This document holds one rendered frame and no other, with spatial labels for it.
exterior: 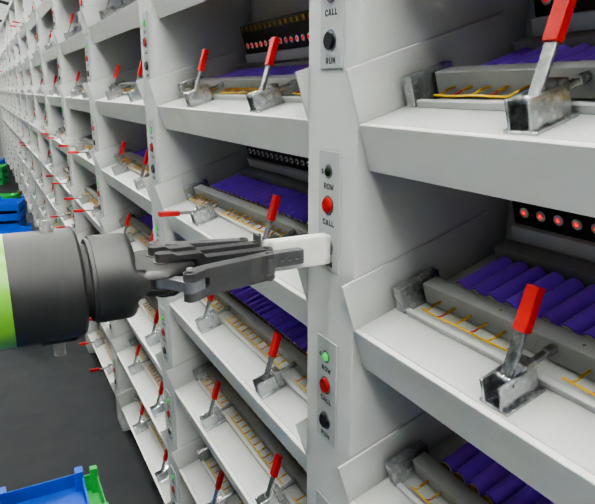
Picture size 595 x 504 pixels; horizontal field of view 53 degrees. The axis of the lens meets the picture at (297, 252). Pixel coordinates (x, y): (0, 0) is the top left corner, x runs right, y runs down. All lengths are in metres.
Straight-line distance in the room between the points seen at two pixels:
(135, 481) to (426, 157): 1.61
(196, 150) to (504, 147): 0.88
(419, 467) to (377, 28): 0.44
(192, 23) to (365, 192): 0.74
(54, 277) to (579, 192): 0.37
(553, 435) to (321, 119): 0.35
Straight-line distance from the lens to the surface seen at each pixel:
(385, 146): 0.53
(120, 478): 1.98
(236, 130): 0.84
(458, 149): 0.46
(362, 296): 0.59
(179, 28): 1.22
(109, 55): 1.90
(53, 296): 0.49
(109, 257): 0.51
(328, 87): 0.60
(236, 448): 1.13
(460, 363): 0.53
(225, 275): 0.52
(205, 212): 1.05
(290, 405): 0.85
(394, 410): 0.68
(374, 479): 0.70
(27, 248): 0.50
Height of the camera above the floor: 1.12
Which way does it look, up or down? 15 degrees down
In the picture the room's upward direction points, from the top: straight up
